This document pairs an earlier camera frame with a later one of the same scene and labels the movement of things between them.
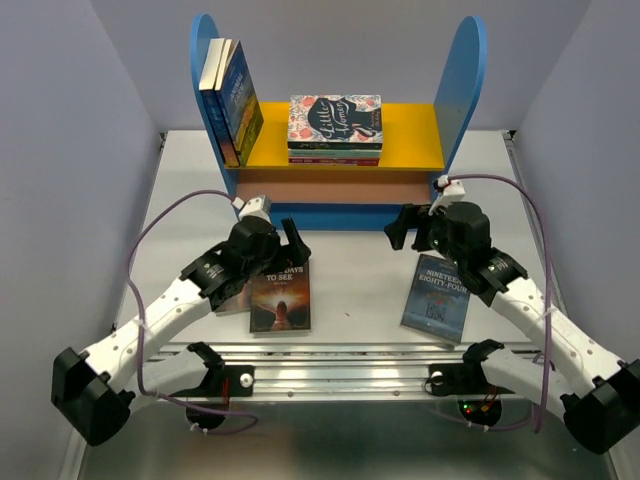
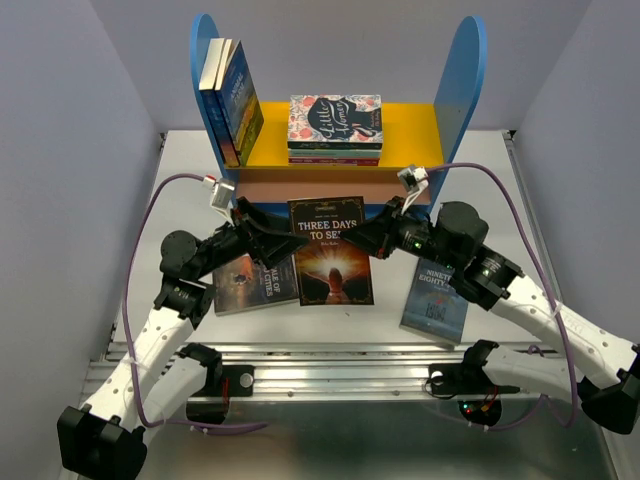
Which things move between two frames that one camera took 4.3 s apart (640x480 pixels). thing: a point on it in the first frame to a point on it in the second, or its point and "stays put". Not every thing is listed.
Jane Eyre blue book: [208, 88] stays put
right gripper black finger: [396, 231] to [375, 236]
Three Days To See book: [281, 301] to [330, 270]
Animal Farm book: [239, 100] stays put
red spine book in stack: [334, 162] stays put
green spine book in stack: [334, 153] stays put
